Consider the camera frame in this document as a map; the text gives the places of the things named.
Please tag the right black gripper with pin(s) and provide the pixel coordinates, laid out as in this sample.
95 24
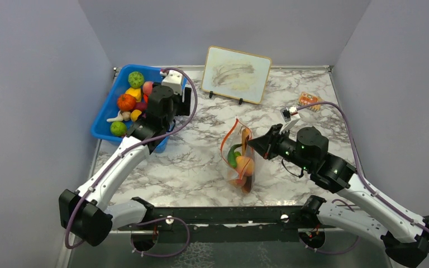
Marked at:
265 143

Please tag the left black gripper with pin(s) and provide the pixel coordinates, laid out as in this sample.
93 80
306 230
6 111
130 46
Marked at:
184 109

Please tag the clear zip top bag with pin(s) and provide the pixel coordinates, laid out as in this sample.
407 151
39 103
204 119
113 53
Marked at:
232 137

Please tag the toy peach bottom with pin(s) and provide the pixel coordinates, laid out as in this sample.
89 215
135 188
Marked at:
245 165

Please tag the toy green starfruit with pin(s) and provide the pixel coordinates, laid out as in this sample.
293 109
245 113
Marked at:
231 156

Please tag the toy orange pumpkin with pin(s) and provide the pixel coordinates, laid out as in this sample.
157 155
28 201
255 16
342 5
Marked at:
126 102

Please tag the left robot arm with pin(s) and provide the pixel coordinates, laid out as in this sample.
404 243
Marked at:
86 213

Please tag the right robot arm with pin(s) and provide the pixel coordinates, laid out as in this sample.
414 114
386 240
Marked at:
402 234

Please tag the toy purple sweet potato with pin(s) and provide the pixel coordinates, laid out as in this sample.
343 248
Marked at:
141 106

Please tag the toy yellow lemon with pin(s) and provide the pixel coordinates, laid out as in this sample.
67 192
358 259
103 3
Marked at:
135 114

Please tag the toy yellow bell pepper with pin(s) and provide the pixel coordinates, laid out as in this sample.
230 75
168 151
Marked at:
136 93

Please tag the toy green lettuce ball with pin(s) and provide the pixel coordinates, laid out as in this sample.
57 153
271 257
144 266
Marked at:
136 79

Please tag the toy garlic bulb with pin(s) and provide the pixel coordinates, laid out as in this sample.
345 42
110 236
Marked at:
126 115

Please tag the whiteboard on stand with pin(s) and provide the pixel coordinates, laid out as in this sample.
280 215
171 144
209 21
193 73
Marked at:
235 74

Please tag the orange snack packet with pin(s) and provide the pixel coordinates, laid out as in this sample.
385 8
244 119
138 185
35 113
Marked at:
306 98

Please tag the toy green crinkled lime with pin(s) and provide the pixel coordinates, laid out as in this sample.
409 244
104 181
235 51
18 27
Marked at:
118 129

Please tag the blue plastic bin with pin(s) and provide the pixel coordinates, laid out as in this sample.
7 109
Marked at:
143 101

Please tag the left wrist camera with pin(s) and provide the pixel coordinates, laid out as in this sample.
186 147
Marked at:
174 80

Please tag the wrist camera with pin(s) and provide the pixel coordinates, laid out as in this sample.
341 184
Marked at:
290 116
174 80

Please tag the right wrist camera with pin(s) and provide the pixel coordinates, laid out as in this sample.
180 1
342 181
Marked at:
290 116

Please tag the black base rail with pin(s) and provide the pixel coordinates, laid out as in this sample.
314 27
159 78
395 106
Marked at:
227 224

